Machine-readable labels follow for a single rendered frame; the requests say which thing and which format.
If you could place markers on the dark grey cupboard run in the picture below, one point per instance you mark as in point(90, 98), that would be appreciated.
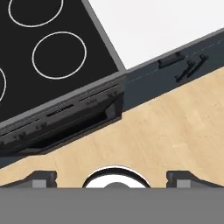
point(11, 162)
point(145, 84)

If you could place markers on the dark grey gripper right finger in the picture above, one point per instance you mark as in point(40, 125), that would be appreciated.
point(178, 178)

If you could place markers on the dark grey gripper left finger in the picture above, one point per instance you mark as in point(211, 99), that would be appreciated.
point(43, 178)

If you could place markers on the black hob with white rings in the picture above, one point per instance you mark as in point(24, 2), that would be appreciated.
point(58, 35)

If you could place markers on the round white and black thing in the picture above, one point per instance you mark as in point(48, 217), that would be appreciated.
point(116, 176)

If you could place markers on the black oven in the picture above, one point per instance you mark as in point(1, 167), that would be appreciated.
point(73, 116)

